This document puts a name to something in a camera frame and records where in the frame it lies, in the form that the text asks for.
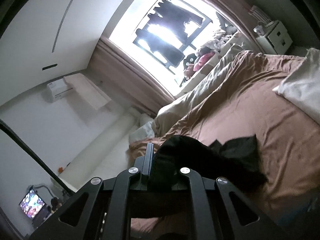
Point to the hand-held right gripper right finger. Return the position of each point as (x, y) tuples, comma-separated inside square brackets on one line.
[(190, 180)]

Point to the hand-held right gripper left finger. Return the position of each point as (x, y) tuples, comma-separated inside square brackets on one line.
[(150, 160)]

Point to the black button shirt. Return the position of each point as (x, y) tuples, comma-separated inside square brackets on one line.
[(225, 160)]

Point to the clothes heap on sill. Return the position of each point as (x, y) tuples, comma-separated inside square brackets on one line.
[(220, 40)]

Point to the hanging dark clothes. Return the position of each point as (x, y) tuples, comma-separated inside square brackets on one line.
[(177, 15)]

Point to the white pillow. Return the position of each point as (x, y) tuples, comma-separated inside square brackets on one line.
[(141, 133), (145, 120)]

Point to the white padded headboard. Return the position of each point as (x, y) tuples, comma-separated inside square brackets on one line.
[(100, 145)]

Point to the bed with brown sheet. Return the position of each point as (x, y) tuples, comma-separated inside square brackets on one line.
[(237, 110)]

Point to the beige duvet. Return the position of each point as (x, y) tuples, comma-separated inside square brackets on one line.
[(200, 90)]

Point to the orange toy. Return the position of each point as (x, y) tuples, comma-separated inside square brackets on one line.
[(62, 170)]

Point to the white hanging cloth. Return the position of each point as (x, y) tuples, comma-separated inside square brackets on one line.
[(90, 90)]

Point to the brown teddy bear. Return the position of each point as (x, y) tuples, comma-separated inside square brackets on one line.
[(190, 70)]

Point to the black plush toy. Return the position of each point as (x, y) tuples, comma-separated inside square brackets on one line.
[(189, 60)]

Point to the hanging dark trousers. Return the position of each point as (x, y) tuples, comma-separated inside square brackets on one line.
[(162, 50)]

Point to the pink plush toy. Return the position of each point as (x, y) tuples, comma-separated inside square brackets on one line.
[(203, 60)]

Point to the white air conditioner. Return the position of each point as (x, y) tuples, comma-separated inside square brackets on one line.
[(58, 90)]

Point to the lit screen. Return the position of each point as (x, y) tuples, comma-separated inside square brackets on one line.
[(32, 202)]

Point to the window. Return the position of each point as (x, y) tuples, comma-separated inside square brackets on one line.
[(130, 17)]

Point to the folded beige cloth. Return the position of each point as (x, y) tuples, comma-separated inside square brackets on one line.
[(302, 85)]

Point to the cup on nightstand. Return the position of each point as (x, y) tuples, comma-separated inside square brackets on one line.
[(258, 29)]

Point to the white nightstand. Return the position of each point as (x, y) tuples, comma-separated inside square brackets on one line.
[(277, 36)]

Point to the books on nightstand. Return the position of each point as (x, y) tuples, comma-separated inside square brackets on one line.
[(261, 13)]

